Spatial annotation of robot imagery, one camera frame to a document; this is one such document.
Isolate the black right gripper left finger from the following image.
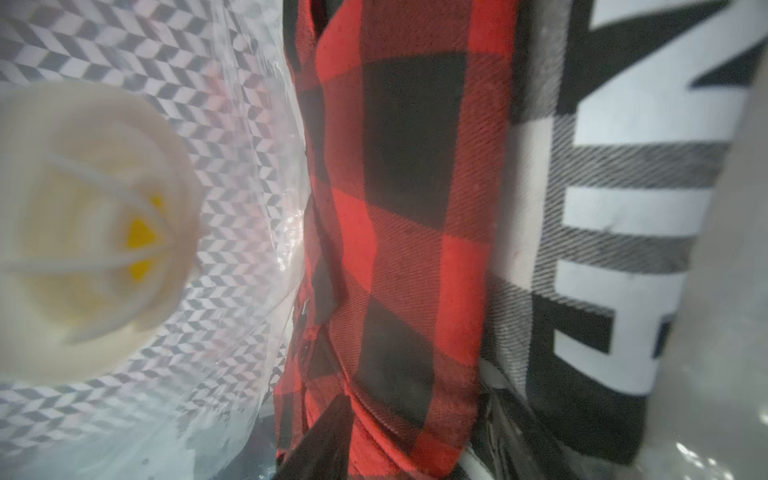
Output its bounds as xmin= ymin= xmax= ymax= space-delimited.
xmin=273 ymin=395 xmax=354 ymax=480

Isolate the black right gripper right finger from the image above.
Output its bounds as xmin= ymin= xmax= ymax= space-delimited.
xmin=479 ymin=389 xmax=564 ymax=479

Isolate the clear plastic vacuum bag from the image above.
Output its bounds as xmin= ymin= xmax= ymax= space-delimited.
xmin=0 ymin=0 xmax=768 ymax=480

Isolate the red black buffalo plaid shirt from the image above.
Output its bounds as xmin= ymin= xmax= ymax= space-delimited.
xmin=274 ymin=1 xmax=519 ymax=479

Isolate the white round bag valve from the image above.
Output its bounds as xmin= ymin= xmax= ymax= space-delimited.
xmin=1 ymin=81 xmax=205 ymax=385

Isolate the black white plaid shirt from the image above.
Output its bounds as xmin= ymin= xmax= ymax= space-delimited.
xmin=480 ymin=1 xmax=767 ymax=479

